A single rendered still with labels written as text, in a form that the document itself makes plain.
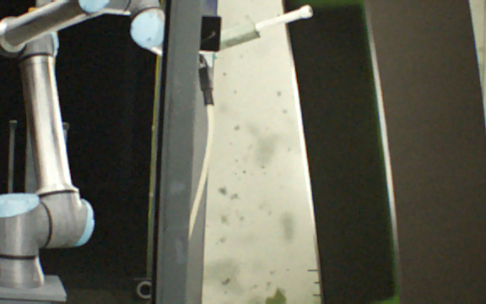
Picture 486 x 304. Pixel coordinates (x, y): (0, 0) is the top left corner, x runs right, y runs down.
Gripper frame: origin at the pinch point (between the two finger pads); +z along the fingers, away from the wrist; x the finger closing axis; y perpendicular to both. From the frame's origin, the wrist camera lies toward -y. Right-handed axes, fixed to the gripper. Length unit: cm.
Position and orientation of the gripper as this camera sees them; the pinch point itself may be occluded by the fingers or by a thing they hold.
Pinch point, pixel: (205, 56)
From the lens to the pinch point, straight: 309.3
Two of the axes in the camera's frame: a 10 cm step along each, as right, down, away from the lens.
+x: 8.8, -2.7, -3.8
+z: 4.4, 1.9, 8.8
